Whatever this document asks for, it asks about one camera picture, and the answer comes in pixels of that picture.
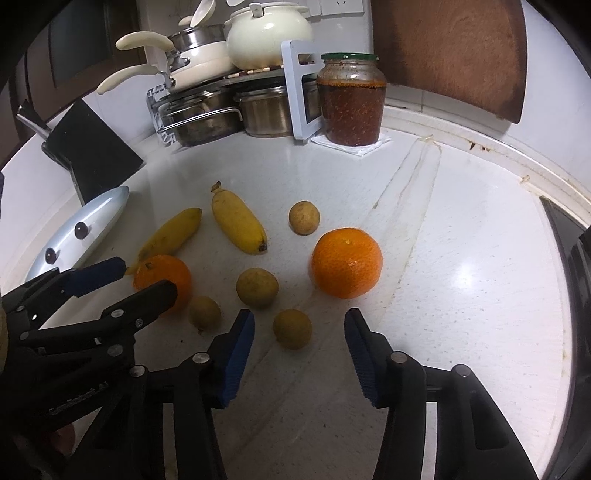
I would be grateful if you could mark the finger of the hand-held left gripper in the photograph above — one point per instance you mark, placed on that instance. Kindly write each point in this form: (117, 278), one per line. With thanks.
(97, 277)
(152, 300)

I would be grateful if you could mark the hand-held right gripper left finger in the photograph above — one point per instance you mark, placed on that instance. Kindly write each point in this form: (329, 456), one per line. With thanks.
(238, 357)

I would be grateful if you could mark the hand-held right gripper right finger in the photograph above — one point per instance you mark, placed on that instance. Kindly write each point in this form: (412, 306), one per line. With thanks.
(362, 360)

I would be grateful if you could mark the orange mandarin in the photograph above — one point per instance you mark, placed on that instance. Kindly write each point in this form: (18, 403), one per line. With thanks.
(167, 270)
(346, 263)

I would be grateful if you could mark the brown longan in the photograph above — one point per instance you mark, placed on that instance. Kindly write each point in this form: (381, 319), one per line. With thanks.
(204, 314)
(257, 287)
(304, 218)
(292, 328)

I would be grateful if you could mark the light blue oval plate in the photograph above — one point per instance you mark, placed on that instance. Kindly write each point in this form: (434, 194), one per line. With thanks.
(102, 207)

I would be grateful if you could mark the yellow banana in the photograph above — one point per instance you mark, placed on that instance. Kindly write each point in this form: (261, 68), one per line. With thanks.
(173, 233)
(238, 221)

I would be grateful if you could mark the person's left hand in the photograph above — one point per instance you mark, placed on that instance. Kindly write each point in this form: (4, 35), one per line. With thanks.
(63, 441)

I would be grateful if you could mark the dark plum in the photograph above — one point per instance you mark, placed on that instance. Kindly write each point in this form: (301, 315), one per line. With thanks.
(50, 254)

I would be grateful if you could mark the black knife block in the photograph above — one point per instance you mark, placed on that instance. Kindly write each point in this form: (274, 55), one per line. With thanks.
(92, 147)

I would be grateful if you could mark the white folded paper towel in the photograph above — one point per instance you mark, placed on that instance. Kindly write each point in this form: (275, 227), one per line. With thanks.
(355, 150)

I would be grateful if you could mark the cream frying pan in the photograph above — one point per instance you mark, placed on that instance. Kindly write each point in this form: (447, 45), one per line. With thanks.
(207, 83)

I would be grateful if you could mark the cream saucepan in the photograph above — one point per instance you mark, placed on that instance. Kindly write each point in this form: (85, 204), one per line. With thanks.
(203, 60)

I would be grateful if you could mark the glass jar of chili sauce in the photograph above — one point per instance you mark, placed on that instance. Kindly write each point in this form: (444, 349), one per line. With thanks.
(352, 106)

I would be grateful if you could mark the white kitchen shelf rack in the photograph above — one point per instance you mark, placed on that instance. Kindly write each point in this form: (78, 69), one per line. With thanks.
(291, 83)

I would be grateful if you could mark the white ladle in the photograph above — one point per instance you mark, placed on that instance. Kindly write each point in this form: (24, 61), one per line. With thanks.
(203, 11)

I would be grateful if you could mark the white ceramic casserole pot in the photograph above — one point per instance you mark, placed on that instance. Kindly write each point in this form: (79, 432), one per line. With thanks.
(268, 37)

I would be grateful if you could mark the brown wooden cutting board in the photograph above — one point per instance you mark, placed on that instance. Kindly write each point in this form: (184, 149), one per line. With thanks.
(448, 55)

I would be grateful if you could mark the brown window frame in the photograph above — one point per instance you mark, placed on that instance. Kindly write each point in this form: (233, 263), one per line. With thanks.
(69, 64)

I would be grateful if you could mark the white wall socket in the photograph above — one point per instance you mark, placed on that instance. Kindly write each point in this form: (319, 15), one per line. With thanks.
(342, 5)

